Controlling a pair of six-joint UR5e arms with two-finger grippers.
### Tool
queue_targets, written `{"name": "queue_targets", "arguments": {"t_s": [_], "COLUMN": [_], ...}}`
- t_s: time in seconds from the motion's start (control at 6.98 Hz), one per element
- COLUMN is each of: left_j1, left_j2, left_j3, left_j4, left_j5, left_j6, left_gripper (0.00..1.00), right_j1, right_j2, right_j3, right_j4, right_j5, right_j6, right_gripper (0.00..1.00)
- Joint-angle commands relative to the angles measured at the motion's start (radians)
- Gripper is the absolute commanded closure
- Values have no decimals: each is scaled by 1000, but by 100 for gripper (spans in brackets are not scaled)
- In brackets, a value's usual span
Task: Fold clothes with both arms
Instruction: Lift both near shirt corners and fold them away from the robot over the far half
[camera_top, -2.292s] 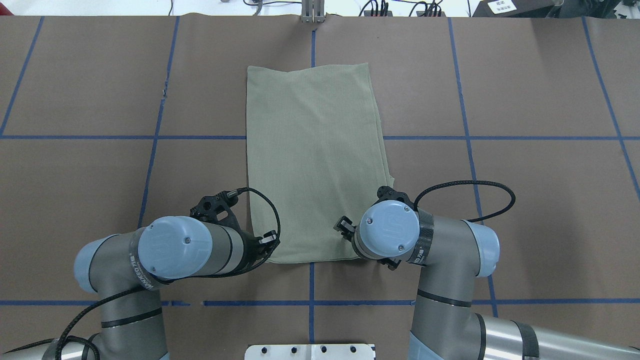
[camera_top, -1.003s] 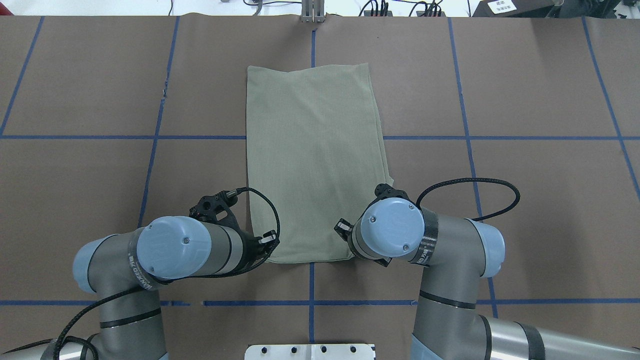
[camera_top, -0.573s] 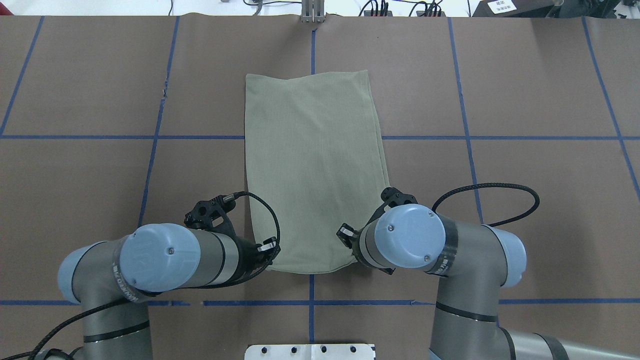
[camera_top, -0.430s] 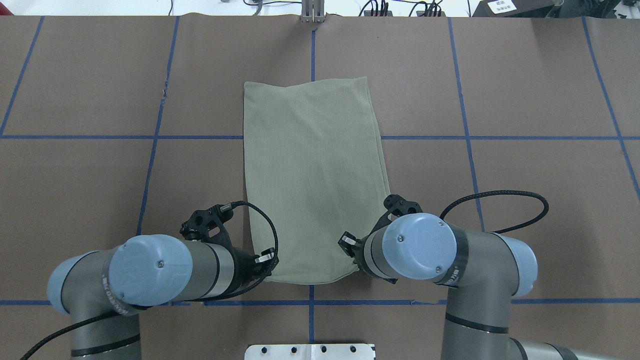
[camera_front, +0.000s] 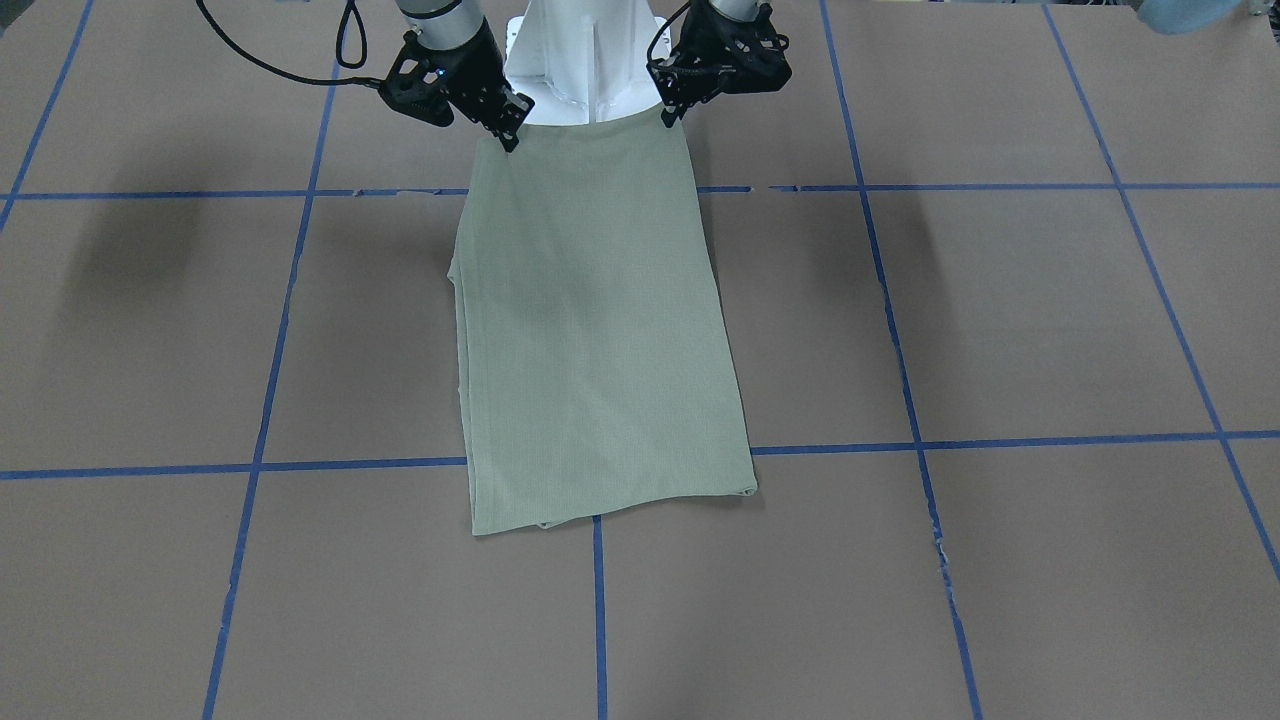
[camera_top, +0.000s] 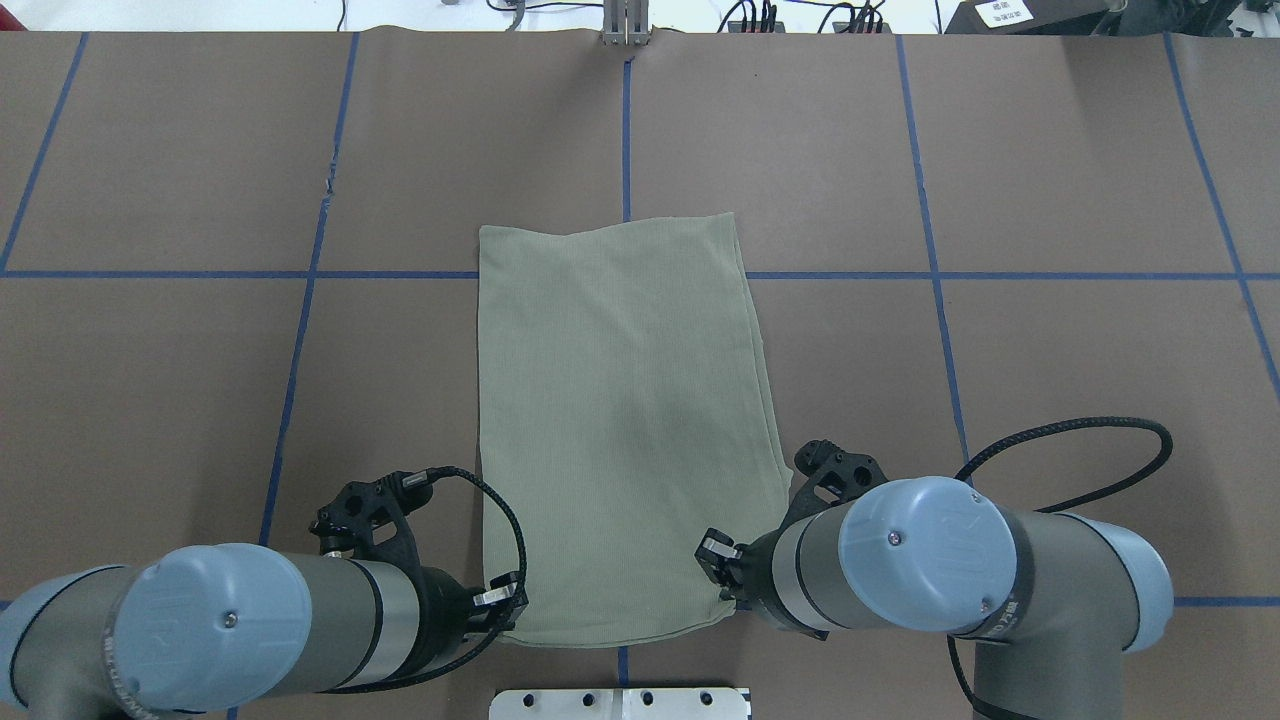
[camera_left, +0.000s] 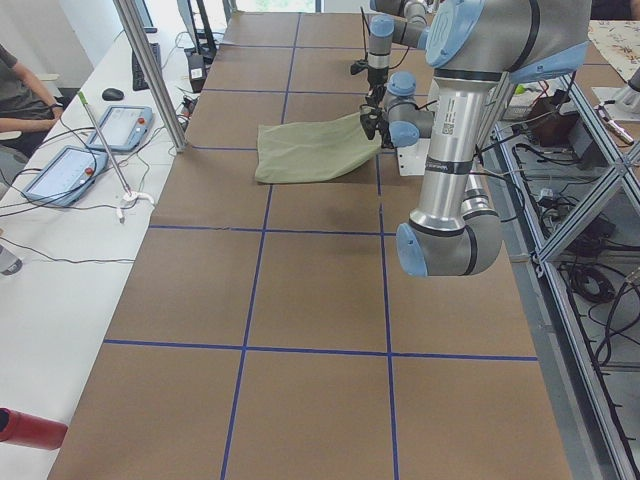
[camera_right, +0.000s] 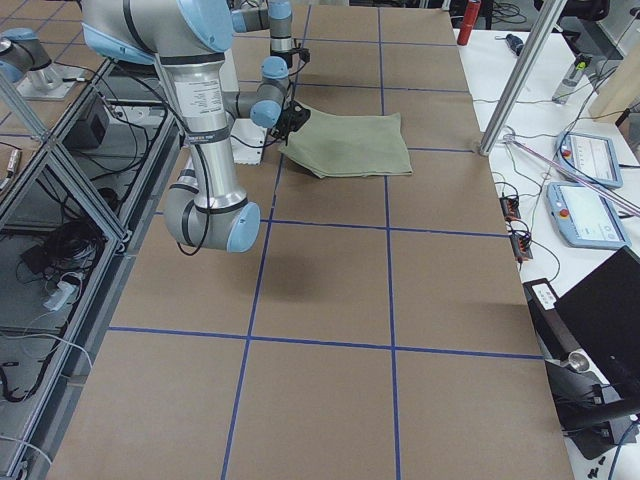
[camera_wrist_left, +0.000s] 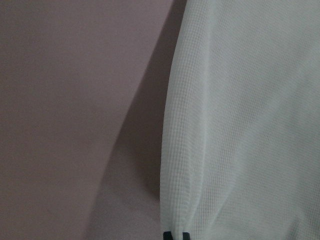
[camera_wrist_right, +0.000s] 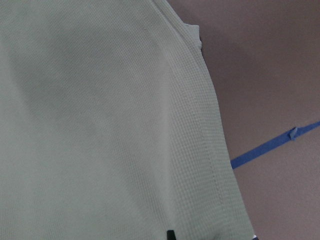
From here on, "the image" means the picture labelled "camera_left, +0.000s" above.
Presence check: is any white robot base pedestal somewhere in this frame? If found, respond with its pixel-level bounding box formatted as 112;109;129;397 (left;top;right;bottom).
395;138;431;177

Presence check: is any grey rod with green tip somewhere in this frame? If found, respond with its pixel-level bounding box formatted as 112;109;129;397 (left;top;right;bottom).
77;91;155;224

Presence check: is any blue teach pendant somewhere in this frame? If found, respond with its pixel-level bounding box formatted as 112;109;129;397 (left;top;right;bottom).
99;105;153;153
22;146;108;207

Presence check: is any far blue teach pendant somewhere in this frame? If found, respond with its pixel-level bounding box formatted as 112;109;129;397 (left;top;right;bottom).
99;105;153;153

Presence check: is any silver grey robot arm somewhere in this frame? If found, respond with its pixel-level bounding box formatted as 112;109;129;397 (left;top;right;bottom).
359;71;434;149
360;0;591;277

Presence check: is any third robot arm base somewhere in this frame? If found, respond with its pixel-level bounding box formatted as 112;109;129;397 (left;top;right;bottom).
592;70;639;146

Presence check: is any black keyboard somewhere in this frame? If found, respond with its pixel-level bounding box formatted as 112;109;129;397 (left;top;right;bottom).
131;42;163;92

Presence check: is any sage green long-sleeve shirt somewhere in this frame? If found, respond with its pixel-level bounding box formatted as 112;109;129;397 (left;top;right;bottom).
254;113;380;184

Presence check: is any near blue teach pendant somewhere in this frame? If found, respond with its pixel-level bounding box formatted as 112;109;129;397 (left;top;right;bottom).
22;146;108;207

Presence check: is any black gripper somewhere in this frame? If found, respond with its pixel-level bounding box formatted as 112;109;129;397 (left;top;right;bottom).
350;59;388;103
359;104;391;149

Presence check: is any red metal bottle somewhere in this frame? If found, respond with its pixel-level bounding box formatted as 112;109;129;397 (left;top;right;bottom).
1;408;68;450

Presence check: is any aluminium frame post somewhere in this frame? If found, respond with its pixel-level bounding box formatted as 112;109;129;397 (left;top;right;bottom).
113;0;187;153

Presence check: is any aluminium side frame rail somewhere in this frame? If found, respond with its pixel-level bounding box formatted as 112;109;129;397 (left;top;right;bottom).
483;64;639;479

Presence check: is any seated person in dark shirt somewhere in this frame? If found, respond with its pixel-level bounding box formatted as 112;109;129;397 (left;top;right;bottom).
1;46;64;158

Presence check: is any black computer mouse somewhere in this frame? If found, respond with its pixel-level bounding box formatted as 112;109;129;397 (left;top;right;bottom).
102;88;125;101

